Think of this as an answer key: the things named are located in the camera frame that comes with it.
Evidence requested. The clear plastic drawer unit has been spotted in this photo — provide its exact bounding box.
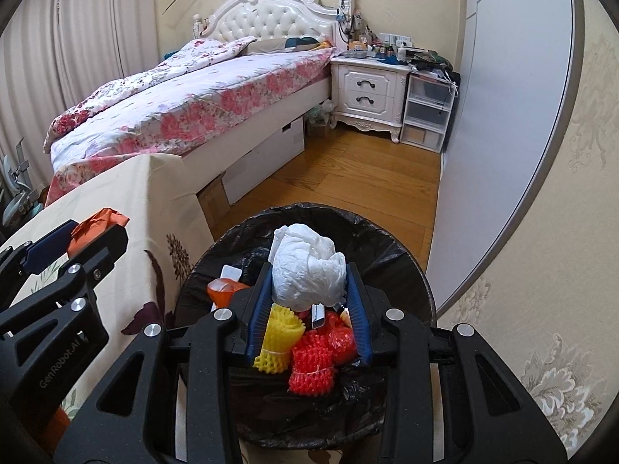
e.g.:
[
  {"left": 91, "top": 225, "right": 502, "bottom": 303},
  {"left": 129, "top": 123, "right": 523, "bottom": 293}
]
[{"left": 401, "top": 73, "right": 458, "bottom": 153}]

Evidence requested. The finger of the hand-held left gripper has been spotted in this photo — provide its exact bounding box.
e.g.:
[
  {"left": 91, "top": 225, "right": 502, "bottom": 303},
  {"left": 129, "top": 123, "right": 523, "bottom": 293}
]
[
  {"left": 0, "top": 220, "right": 78, "bottom": 276},
  {"left": 0, "top": 225, "right": 129, "bottom": 336}
]

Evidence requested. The white bed with tufted headboard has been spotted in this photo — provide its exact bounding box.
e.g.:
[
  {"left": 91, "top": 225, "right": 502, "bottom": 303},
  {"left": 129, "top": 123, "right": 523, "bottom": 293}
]
[{"left": 43, "top": 0, "right": 356, "bottom": 204}]

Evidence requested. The red foam fruit net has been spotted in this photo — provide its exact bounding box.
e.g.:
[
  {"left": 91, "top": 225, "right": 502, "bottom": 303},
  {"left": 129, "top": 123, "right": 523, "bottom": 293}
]
[{"left": 289, "top": 331, "right": 337, "bottom": 397}]

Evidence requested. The white nightstand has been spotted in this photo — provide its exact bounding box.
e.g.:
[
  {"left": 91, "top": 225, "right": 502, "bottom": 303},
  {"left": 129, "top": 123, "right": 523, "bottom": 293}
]
[{"left": 330, "top": 55, "right": 412, "bottom": 145}]

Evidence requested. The floral quilt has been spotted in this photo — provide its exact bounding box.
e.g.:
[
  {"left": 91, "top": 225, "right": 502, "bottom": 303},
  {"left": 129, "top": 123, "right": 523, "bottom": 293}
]
[{"left": 43, "top": 36, "right": 257, "bottom": 153}]

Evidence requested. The brown cardboard box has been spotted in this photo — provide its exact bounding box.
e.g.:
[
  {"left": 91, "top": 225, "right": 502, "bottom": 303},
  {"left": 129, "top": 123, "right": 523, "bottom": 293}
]
[{"left": 196, "top": 171, "right": 230, "bottom": 225}]

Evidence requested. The white plastic bag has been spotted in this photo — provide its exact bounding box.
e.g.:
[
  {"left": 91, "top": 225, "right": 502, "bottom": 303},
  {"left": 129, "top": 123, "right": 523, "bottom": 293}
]
[{"left": 268, "top": 223, "right": 348, "bottom": 312}]

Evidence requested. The clear plastic bag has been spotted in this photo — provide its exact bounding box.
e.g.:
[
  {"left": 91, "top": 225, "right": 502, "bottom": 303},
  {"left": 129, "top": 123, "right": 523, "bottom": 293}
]
[{"left": 307, "top": 101, "right": 334, "bottom": 126}]

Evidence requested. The bin with black bag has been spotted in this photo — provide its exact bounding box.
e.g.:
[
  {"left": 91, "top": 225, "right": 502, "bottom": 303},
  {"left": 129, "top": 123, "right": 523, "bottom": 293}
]
[{"left": 174, "top": 201, "right": 436, "bottom": 448}]

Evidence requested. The orange plastic wrapper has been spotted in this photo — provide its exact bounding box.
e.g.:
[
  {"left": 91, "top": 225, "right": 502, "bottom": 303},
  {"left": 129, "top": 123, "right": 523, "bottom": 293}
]
[{"left": 207, "top": 265, "right": 252, "bottom": 312}]

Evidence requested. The shiny red wrapper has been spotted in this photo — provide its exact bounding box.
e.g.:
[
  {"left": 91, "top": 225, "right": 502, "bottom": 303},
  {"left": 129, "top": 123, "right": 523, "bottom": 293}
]
[{"left": 326, "top": 312, "right": 359, "bottom": 367}]

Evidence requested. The striped beige curtain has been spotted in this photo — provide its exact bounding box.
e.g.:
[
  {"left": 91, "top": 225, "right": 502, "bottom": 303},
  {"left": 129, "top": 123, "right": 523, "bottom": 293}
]
[{"left": 0, "top": 0, "right": 160, "bottom": 184}]

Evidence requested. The orange packet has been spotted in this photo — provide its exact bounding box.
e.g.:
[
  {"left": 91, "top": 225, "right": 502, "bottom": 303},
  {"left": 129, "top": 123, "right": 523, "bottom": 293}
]
[{"left": 67, "top": 208, "right": 130, "bottom": 258}]

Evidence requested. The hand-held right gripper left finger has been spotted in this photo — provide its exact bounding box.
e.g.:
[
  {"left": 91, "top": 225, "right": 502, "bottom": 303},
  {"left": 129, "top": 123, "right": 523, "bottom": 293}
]
[{"left": 58, "top": 263, "right": 276, "bottom": 464}]

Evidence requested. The white box under bed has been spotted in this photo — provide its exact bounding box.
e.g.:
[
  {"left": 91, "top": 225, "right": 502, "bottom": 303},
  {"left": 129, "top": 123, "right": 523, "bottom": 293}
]
[{"left": 225, "top": 121, "right": 305, "bottom": 206}]

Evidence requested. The yellow foam fruit net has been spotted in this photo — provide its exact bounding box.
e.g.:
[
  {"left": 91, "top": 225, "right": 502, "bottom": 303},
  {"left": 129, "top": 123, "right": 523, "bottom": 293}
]
[{"left": 253, "top": 302, "right": 306, "bottom": 374}]

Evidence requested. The pink floral bed sheet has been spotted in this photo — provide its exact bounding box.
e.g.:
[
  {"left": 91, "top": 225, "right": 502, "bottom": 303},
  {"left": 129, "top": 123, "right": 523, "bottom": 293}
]
[{"left": 46, "top": 47, "right": 337, "bottom": 204}]

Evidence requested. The clutter of small items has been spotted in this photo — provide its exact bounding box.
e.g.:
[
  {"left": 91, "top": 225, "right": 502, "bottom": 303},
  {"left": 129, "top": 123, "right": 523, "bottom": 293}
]
[{"left": 336, "top": 22, "right": 460, "bottom": 75}]

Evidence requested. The grey sliding wardrobe door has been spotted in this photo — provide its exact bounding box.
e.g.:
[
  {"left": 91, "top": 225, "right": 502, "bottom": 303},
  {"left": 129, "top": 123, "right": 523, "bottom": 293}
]
[{"left": 428, "top": 0, "right": 588, "bottom": 320}]

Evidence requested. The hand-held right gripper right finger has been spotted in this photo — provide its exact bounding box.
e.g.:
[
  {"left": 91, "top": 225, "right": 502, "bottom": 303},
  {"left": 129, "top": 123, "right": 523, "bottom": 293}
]
[{"left": 345, "top": 263, "right": 564, "bottom": 464}]

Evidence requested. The grey pillow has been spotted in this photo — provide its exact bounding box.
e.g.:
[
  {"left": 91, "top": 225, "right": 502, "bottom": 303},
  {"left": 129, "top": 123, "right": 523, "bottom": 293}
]
[{"left": 246, "top": 36, "right": 291, "bottom": 54}]

